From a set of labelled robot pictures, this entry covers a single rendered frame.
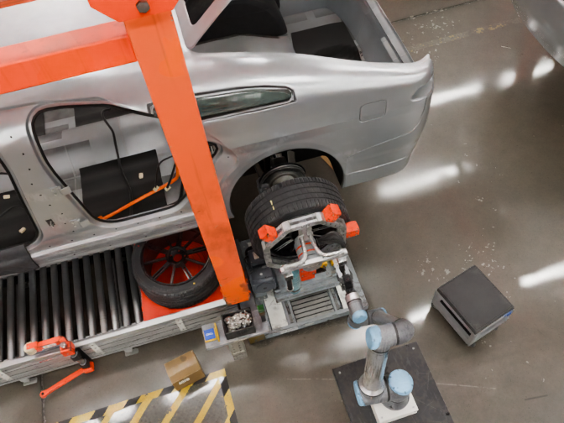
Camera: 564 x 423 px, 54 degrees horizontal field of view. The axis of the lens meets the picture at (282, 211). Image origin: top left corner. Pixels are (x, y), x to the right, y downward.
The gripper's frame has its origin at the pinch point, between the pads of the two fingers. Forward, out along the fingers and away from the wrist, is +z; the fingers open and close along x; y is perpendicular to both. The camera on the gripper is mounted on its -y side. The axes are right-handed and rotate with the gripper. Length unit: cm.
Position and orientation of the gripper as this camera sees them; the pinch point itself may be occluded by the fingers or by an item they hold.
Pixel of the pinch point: (340, 265)
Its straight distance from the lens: 352.0
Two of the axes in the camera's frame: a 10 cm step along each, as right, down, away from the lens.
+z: -2.7, -8.0, 5.4
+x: 9.6, -2.6, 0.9
